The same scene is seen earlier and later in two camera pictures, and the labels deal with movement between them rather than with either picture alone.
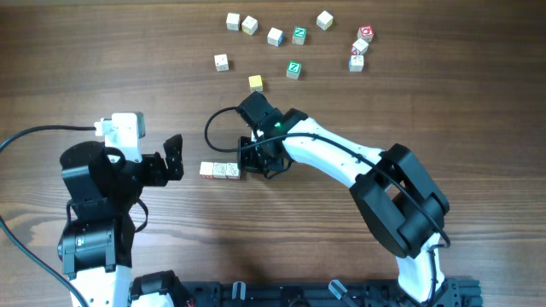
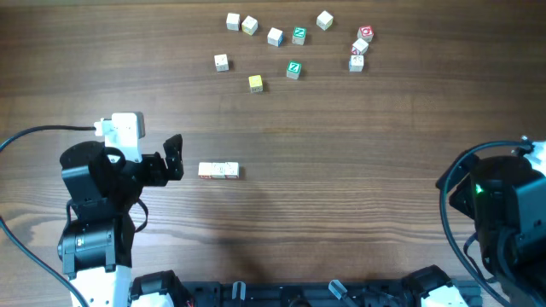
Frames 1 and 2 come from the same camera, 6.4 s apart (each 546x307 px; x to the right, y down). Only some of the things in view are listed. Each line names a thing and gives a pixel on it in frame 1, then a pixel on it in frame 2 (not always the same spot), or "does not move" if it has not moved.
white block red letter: (206, 170) does not move
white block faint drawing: (220, 170) does not move
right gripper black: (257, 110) -> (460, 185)
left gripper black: (156, 176) does not move
